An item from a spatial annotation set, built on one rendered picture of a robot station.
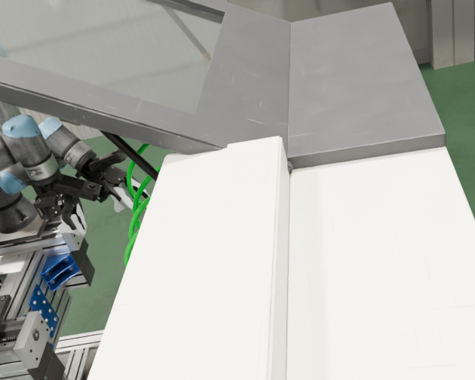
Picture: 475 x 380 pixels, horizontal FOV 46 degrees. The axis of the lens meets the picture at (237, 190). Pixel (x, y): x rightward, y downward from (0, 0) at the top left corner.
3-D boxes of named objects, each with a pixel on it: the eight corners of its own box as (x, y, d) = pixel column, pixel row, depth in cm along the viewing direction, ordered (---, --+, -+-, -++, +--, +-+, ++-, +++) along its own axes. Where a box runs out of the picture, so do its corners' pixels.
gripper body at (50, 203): (53, 204, 149) (32, 167, 142) (81, 200, 147) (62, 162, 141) (42, 222, 143) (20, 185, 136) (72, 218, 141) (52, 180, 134)
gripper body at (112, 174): (116, 194, 163) (85, 167, 162) (130, 175, 158) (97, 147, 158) (102, 205, 156) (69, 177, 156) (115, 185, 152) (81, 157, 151)
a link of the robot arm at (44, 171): (56, 148, 138) (44, 167, 132) (64, 163, 141) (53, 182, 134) (29, 153, 140) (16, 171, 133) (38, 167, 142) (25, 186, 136)
